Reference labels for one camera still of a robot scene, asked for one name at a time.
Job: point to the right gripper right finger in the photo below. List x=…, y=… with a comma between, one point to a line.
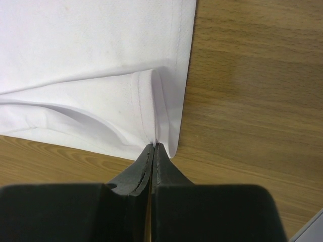
x=184, y=211

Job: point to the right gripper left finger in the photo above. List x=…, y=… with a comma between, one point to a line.
x=112, y=211

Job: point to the white t shirt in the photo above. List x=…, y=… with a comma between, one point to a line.
x=102, y=76

